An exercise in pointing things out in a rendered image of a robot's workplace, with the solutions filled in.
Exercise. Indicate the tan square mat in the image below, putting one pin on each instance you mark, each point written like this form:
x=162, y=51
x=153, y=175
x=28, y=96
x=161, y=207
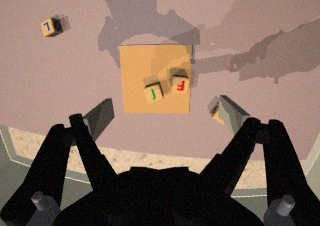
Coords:
x=142, y=65

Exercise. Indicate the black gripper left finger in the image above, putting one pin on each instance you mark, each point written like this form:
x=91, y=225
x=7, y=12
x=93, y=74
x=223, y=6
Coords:
x=33, y=202

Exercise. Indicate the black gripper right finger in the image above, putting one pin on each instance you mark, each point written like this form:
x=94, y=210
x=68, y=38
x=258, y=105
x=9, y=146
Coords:
x=295, y=204

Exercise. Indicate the tan block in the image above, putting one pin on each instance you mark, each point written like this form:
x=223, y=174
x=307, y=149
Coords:
x=51, y=27
x=153, y=92
x=180, y=84
x=214, y=113

